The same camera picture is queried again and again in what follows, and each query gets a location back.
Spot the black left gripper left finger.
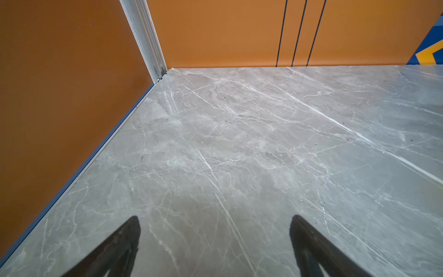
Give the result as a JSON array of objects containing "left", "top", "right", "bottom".
[{"left": 64, "top": 216, "right": 141, "bottom": 277}]

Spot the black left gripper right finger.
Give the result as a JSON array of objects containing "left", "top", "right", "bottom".
[{"left": 290, "top": 215, "right": 370, "bottom": 277}]

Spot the aluminium corner post left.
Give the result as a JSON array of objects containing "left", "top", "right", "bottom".
[{"left": 120, "top": 0, "right": 167, "bottom": 84}]

